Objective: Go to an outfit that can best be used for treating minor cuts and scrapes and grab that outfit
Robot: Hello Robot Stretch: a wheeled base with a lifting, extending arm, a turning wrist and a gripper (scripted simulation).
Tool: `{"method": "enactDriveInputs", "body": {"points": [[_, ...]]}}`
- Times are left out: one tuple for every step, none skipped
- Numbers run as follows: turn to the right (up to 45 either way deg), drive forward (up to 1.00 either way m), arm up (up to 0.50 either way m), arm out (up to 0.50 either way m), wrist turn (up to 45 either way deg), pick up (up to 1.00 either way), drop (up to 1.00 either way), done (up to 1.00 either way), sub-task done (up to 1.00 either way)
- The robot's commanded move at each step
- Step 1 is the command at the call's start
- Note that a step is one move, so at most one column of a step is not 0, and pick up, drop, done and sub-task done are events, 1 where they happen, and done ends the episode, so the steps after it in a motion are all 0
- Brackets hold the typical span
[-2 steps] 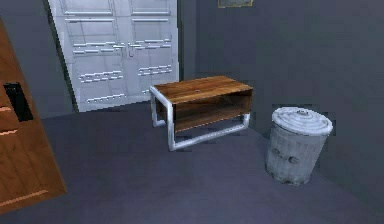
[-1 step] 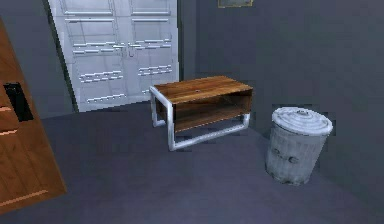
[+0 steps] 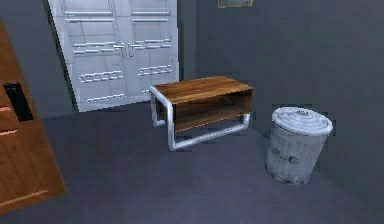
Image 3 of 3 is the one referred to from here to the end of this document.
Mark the white panelled double door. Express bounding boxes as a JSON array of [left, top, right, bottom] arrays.
[[47, 0, 180, 113]]

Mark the grey metal lidded bin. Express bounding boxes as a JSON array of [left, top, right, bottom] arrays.
[[265, 106, 334, 186]]

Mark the brown wooden door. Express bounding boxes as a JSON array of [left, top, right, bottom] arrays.
[[0, 17, 68, 216]]

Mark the wooden table with metal frame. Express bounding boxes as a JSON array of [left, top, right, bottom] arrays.
[[148, 75, 254, 152]]

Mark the gold framed wall picture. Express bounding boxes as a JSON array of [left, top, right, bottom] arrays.
[[217, 0, 254, 9]]

